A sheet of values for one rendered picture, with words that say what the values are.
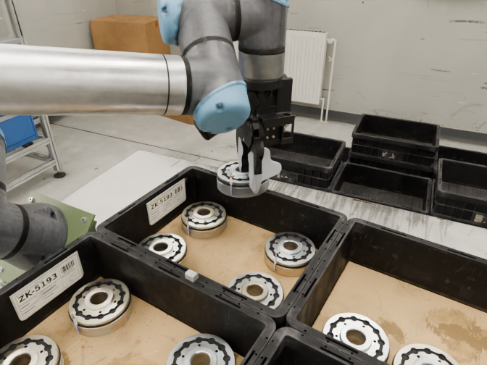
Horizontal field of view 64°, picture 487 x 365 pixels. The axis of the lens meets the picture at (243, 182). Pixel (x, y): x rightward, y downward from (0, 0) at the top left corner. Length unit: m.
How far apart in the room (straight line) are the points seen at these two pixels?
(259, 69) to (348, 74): 2.99
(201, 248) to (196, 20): 0.48
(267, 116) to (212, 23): 0.19
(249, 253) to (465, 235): 0.66
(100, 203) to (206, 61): 0.85
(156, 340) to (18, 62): 0.46
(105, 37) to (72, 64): 3.67
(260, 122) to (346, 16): 2.90
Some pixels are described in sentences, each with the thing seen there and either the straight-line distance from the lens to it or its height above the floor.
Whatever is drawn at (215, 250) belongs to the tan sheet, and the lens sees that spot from 0.84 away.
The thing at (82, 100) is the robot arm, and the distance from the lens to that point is 0.47.
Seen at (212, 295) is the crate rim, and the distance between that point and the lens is 0.61.
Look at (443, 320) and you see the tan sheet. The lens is 0.79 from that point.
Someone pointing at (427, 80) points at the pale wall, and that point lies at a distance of 3.55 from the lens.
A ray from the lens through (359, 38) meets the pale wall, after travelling 3.53.
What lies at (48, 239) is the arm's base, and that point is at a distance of 0.91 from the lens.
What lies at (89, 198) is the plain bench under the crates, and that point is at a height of 0.70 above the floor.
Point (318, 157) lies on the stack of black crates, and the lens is 1.96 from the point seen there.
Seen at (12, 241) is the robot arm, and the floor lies 0.90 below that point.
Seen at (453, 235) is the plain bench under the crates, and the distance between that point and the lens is 1.23.
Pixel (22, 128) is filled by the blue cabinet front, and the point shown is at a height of 0.42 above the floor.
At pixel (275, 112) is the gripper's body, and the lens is 0.68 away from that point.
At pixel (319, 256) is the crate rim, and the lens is 0.69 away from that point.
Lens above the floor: 1.38
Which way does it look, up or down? 31 degrees down
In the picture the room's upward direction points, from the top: straight up
